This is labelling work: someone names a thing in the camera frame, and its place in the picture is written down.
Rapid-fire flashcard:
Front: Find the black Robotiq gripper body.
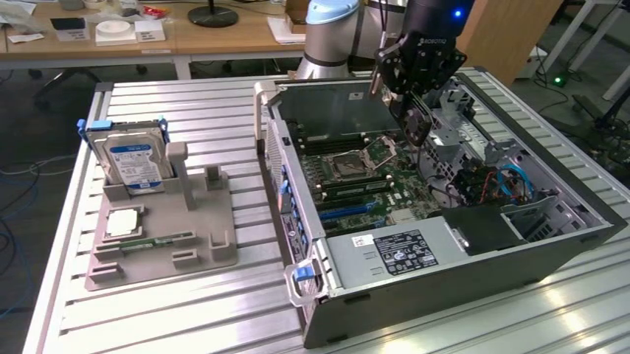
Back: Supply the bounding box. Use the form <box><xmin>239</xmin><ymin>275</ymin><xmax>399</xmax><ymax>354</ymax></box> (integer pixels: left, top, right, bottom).
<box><xmin>406</xmin><ymin>0</ymin><xmax>477</xmax><ymax>93</ymax></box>

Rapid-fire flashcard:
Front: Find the graphics card with black fan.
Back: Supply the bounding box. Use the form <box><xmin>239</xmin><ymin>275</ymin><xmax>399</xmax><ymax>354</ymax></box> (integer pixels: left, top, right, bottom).
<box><xmin>370</xmin><ymin>66</ymin><xmax>437</xmax><ymax>148</ymax></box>

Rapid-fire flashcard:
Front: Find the wooden cabinet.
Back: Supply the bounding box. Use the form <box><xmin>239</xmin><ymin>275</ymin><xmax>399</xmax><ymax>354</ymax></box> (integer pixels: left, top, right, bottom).
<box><xmin>455</xmin><ymin>0</ymin><xmax>566</xmax><ymax>86</ymax></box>

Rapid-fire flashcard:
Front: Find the silver drive cage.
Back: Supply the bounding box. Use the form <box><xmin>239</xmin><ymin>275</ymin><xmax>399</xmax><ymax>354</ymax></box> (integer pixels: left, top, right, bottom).
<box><xmin>426</xmin><ymin>106</ymin><xmax>493</xmax><ymax>178</ymax></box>

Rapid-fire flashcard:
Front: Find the white booklet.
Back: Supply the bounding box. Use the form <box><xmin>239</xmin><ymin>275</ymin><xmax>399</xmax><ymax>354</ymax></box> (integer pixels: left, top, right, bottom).
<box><xmin>267</xmin><ymin>16</ymin><xmax>310</xmax><ymax>46</ymax></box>

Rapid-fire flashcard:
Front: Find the cardboard box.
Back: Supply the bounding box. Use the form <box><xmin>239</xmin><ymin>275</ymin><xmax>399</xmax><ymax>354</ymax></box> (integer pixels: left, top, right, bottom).
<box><xmin>285</xmin><ymin>0</ymin><xmax>317</xmax><ymax>26</ymax></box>

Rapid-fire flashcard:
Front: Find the metal socket cover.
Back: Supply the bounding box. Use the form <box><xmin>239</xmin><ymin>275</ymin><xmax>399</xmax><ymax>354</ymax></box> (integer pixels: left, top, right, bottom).
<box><xmin>362</xmin><ymin>134</ymin><xmax>401</xmax><ymax>170</ymax></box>

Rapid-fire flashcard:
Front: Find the black RAM slot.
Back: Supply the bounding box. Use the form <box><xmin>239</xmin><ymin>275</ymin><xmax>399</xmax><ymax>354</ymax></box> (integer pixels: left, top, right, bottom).
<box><xmin>297</xmin><ymin>133</ymin><xmax>366</xmax><ymax>147</ymax></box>
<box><xmin>299</xmin><ymin>139</ymin><xmax>369</xmax><ymax>155</ymax></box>
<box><xmin>315</xmin><ymin>175</ymin><xmax>393</xmax><ymax>191</ymax></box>

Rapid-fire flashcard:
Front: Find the black floor equipment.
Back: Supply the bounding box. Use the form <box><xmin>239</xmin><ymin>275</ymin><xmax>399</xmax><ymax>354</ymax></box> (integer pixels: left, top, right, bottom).
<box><xmin>570</xmin><ymin>94</ymin><xmax>630</xmax><ymax>130</ymax></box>

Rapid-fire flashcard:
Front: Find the CPU socket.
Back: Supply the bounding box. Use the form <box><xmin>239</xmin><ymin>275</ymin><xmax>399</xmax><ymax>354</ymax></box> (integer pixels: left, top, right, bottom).
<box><xmin>327</xmin><ymin>150</ymin><xmax>371</xmax><ymax>178</ymax></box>

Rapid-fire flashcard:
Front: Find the RAM stick with white label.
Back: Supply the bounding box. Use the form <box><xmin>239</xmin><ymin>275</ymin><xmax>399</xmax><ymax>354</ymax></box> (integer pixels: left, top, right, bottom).
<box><xmin>322</xmin><ymin>181</ymin><xmax>395</xmax><ymax>199</ymax></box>

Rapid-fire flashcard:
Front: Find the wooden desk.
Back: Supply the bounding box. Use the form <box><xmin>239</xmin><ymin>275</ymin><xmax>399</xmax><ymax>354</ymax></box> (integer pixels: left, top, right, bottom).
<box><xmin>0</xmin><ymin>0</ymin><xmax>447</xmax><ymax>80</ymax></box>

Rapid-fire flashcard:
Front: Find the green motherboard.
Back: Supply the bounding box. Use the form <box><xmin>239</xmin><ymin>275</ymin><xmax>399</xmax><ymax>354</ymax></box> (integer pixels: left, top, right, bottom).
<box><xmin>290</xmin><ymin>121</ymin><xmax>445</xmax><ymax>237</ymax></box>

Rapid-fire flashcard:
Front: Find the black round lamp base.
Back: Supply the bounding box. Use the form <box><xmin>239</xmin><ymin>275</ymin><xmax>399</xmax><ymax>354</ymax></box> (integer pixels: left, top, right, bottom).
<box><xmin>186</xmin><ymin>0</ymin><xmax>242</xmax><ymax>27</ymax></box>

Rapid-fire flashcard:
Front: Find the blue expansion slot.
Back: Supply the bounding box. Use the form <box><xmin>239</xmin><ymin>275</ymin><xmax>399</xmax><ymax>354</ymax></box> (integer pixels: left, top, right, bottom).
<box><xmin>317</xmin><ymin>204</ymin><xmax>375</xmax><ymax>222</ymax></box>

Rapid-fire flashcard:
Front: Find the black plastic shroud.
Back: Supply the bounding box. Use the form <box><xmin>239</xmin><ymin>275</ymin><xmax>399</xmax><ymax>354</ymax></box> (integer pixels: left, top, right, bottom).
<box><xmin>439</xmin><ymin>202</ymin><xmax>524</xmax><ymax>257</ymax></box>

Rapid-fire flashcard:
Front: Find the silver disk bay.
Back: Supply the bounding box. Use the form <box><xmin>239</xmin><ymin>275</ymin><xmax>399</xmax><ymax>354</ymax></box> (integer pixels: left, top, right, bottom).
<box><xmin>501</xmin><ymin>193</ymin><xmax>600</xmax><ymax>244</ymax></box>

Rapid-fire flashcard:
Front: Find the red packet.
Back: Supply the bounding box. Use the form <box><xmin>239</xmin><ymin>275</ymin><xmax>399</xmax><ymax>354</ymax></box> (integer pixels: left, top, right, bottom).
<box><xmin>142</xmin><ymin>5</ymin><xmax>174</xmax><ymax>20</ymax></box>

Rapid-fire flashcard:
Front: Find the white labelled box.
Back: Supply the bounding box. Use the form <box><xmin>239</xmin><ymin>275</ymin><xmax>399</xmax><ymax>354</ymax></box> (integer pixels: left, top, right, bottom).
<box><xmin>134</xmin><ymin>19</ymin><xmax>167</xmax><ymax>44</ymax></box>

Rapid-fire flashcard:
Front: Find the grey power supply unit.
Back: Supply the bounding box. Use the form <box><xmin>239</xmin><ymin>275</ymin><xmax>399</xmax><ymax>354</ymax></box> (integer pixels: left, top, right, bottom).
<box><xmin>322</xmin><ymin>215</ymin><xmax>469</xmax><ymax>291</ymax></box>

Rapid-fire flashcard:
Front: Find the white round dish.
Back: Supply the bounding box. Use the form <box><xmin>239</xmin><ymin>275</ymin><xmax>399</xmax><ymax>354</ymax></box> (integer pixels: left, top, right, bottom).
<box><xmin>94</xmin><ymin>20</ymin><xmax>139</xmax><ymax>47</ymax></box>

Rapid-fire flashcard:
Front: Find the grey parts rack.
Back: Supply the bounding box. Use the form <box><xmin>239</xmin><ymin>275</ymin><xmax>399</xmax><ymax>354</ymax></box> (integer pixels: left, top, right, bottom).
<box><xmin>84</xmin><ymin>142</ymin><xmax>242</xmax><ymax>293</ymax></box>

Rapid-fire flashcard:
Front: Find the open black PC case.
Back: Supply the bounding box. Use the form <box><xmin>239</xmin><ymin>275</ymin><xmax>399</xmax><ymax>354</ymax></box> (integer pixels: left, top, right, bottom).
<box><xmin>254</xmin><ymin>72</ymin><xmax>629</xmax><ymax>350</ymax></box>

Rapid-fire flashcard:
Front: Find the black and white box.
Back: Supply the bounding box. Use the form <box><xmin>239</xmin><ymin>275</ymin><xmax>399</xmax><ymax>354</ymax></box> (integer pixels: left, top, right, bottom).
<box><xmin>48</xmin><ymin>17</ymin><xmax>92</xmax><ymax>43</ymax></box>

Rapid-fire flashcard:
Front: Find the black chair base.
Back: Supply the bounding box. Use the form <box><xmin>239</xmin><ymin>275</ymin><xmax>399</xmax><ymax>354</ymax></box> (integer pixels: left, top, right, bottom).
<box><xmin>28</xmin><ymin>66</ymin><xmax>148</xmax><ymax>110</ymax></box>

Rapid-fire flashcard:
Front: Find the green RAM stick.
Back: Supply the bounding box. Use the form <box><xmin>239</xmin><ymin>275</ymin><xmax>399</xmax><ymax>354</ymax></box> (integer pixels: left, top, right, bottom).
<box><xmin>119</xmin><ymin>235</ymin><xmax>192</xmax><ymax>251</ymax></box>

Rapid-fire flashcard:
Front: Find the silver CPU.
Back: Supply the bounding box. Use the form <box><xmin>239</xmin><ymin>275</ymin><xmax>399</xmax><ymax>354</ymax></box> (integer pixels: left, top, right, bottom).
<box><xmin>106</xmin><ymin>211</ymin><xmax>143</xmax><ymax>237</ymax></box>

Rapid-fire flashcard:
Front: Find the white paper note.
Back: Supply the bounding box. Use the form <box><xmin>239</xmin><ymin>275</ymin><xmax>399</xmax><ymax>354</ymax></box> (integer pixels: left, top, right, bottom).
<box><xmin>6</xmin><ymin>32</ymin><xmax>47</xmax><ymax>44</ymax></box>

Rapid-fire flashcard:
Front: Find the pile of papers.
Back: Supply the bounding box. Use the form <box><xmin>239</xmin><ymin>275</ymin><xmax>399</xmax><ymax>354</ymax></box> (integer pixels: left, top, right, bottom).
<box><xmin>0</xmin><ymin>0</ymin><xmax>42</xmax><ymax>30</ymax></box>

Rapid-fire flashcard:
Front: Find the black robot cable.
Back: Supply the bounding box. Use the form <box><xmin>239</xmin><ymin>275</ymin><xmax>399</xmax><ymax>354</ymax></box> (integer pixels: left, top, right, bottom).
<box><xmin>377</xmin><ymin>0</ymin><xmax>391</xmax><ymax>51</ymax></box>

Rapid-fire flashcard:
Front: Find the beige case handle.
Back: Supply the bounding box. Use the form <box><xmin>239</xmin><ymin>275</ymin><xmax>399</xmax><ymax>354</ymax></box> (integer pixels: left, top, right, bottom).
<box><xmin>253</xmin><ymin>80</ymin><xmax>287</xmax><ymax>108</ymax></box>

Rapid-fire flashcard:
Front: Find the white table frame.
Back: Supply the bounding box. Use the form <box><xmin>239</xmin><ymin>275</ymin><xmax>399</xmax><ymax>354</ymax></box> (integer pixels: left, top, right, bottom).
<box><xmin>538</xmin><ymin>0</ymin><xmax>630</xmax><ymax>100</ymax></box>

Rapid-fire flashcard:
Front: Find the blue wire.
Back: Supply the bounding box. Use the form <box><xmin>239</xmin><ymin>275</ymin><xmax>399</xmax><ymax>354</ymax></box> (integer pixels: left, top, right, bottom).
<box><xmin>493</xmin><ymin>164</ymin><xmax>538</xmax><ymax>203</ymax></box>

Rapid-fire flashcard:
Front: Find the hard disk with blue bracket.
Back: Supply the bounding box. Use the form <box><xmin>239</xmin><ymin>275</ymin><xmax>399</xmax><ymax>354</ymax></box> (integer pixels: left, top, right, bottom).
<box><xmin>76</xmin><ymin>116</ymin><xmax>179</xmax><ymax>195</ymax></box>

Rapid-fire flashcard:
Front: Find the grey case handle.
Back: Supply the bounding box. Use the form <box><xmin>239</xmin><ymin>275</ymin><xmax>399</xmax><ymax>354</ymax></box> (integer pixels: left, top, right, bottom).
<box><xmin>283</xmin><ymin>257</ymin><xmax>330</xmax><ymax>308</ymax></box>

